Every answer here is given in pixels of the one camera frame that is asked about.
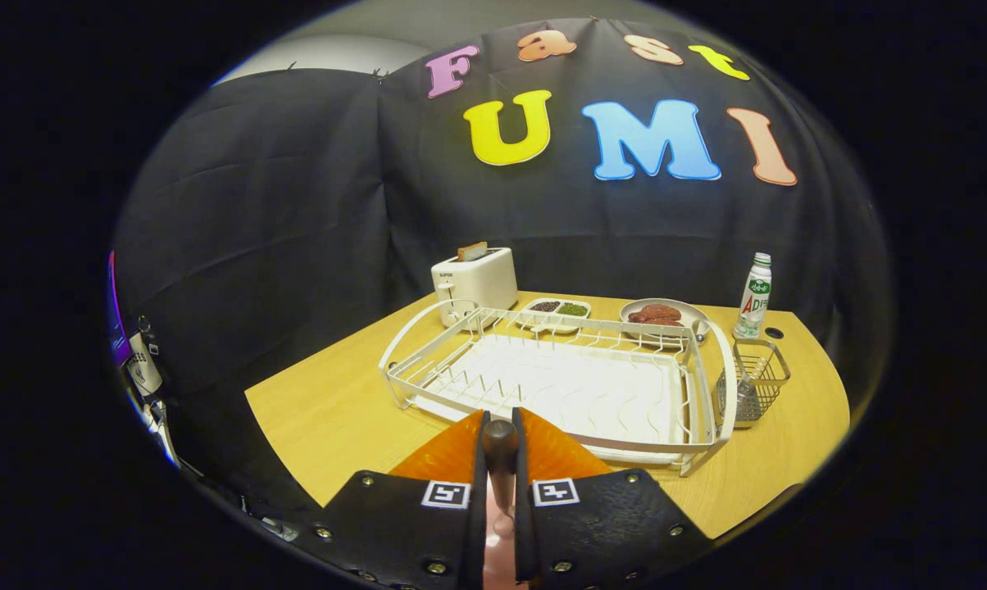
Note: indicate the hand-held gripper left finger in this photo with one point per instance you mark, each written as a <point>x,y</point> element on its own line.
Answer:
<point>479,533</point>

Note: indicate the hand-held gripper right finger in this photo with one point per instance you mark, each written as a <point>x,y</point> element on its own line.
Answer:
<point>525,533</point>

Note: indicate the pink plate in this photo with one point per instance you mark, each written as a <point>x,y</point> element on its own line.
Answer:
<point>502,565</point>

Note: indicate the grey plate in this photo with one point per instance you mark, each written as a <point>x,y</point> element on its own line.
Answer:
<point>692,313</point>

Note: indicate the white divided tray with beans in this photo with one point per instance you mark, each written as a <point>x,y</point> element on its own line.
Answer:
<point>552,324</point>

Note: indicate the white toaster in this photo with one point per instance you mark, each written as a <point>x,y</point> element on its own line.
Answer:
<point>481,283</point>

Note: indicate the red meat slices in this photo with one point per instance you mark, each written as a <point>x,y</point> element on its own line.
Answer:
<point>656,314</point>

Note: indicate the toast slice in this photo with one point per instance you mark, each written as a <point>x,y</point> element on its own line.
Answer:
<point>472,251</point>

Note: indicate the white green-label bottle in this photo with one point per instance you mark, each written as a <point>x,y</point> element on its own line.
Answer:
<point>754,299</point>

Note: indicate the black and white device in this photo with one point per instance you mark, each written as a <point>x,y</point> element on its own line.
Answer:
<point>143,369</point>

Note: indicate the black backdrop cloth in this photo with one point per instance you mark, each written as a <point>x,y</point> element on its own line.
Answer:
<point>297,205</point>

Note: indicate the purple glowing panel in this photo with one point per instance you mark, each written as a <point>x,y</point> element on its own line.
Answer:
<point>116,319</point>

